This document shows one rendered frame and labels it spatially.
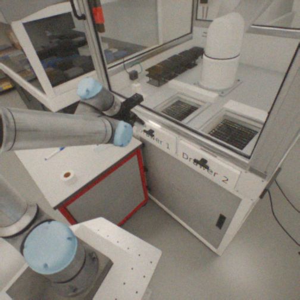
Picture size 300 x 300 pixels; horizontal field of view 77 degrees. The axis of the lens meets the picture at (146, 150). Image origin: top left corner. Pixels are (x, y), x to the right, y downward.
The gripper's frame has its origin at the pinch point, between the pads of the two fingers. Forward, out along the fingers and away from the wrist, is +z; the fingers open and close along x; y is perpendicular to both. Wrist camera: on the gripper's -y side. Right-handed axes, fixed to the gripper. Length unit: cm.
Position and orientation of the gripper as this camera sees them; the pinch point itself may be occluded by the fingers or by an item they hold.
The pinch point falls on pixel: (142, 123)
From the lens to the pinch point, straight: 89.9
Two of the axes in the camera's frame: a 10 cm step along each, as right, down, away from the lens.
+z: 4.8, 2.7, 8.4
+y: -5.3, 8.5, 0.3
